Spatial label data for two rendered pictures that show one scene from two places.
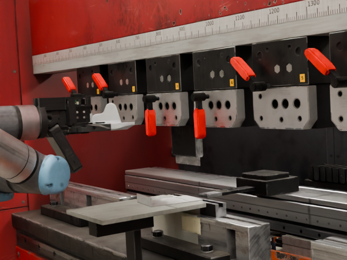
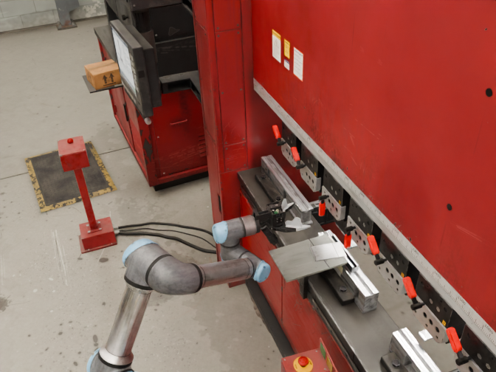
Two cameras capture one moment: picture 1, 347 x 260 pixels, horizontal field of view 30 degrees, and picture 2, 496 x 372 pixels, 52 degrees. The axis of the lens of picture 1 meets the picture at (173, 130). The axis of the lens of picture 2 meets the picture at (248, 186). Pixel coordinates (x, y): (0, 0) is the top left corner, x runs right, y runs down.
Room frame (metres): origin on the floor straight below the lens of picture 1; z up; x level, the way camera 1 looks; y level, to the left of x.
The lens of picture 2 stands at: (-0.05, -0.05, 2.45)
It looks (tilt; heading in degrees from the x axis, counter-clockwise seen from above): 36 degrees down; 14
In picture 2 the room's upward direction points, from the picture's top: 3 degrees counter-clockwise
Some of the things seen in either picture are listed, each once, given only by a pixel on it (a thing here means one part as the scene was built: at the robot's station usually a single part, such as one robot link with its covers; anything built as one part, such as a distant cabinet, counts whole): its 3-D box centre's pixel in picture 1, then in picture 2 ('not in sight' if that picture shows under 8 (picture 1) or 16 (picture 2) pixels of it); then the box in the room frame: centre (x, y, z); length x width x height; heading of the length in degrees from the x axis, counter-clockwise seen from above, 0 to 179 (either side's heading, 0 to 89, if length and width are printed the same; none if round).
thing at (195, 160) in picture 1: (186, 144); (342, 222); (1.54, -0.03, 1.13); 0.10 x 0.02 x 0.10; 33
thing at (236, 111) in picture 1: (229, 87); (368, 224); (1.39, -0.12, 1.26); 0.15 x 0.09 x 0.17; 33
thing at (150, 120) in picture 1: (152, 115); (323, 205); (1.54, 0.05, 1.20); 0.04 x 0.02 x 0.10; 123
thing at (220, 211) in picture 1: (194, 205); (342, 252); (1.52, -0.04, 0.98); 0.20 x 0.03 x 0.03; 33
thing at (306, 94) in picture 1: (295, 83); (401, 260); (1.22, -0.23, 1.26); 0.15 x 0.09 x 0.17; 33
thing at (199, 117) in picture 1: (201, 115); (349, 237); (1.37, -0.06, 1.20); 0.04 x 0.02 x 0.10; 123
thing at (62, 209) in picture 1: (66, 214); (270, 190); (2.01, 0.35, 0.89); 0.30 x 0.05 x 0.03; 33
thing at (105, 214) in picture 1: (136, 208); (307, 257); (1.46, 0.09, 1.00); 0.26 x 0.18 x 0.01; 123
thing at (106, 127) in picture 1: (91, 127); (285, 226); (1.41, 0.18, 1.19); 0.09 x 0.05 x 0.02; 87
